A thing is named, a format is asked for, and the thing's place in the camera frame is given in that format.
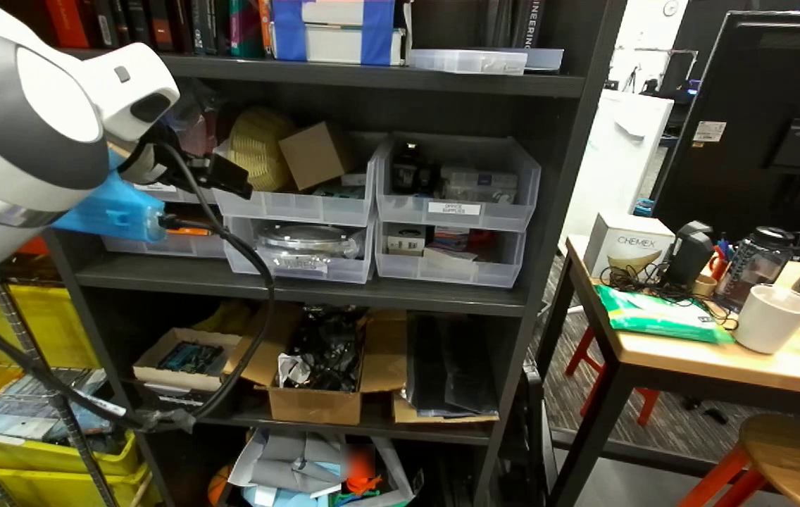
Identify small black bottle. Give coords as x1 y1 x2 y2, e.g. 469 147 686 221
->
389 137 425 196

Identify yellow plastic bin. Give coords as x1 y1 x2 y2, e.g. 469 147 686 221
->
0 279 107 396
0 426 156 507

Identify blue white boxes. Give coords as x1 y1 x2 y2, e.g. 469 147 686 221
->
268 0 411 71

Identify shiny silver part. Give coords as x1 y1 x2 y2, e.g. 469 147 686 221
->
276 348 316 392

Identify grey white fabric bag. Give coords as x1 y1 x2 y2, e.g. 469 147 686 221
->
224 431 416 507

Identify brown cardboard piece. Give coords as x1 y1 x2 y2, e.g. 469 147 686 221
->
276 122 358 195

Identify row of dark books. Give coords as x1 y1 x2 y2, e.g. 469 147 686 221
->
41 0 272 61

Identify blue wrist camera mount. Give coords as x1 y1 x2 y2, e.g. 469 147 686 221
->
51 171 168 247

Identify yellowish plastic bag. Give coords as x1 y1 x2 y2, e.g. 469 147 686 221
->
221 105 299 195

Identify open cardboard box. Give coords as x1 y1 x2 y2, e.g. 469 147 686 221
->
240 307 411 427

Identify wooden work table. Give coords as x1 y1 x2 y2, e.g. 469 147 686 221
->
548 237 800 507

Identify white mug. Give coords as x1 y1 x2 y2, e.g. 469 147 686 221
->
734 281 800 357

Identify clear plastic storage bin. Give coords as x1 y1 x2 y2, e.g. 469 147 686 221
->
220 219 376 288
375 136 545 233
371 221 530 292
100 229 227 261
211 129 385 230

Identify black cable bundle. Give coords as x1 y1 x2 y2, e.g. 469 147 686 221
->
280 307 365 392

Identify green packet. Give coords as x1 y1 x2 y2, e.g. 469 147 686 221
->
593 285 734 347

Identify orange plastic bin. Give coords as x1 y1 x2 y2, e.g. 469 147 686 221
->
13 233 54 268

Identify white printed carton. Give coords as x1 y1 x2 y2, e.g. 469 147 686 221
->
582 209 678 288

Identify dark teal parts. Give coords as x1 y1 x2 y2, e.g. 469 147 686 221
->
155 341 227 374

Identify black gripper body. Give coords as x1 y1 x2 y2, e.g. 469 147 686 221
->
163 148 255 203

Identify grey plastic wrapped pack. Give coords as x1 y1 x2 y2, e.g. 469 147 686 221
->
0 365 111 444

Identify clear flat plastic case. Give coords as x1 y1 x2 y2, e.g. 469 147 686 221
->
404 45 568 79

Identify glass jar dark lid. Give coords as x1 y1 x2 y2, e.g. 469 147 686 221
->
711 221 800 314

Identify clear packaged parts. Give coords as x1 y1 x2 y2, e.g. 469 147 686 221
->
255 221 365 261

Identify white cardboard box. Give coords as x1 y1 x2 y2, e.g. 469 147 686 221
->
128 324 255 395

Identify black computer monitor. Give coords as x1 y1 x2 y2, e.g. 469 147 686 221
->
652 9 800 252

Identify white panel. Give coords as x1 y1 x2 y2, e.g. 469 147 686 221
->
566 86 682 258

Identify dark grey shelf unit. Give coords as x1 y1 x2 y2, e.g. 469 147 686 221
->
41 0 630 507

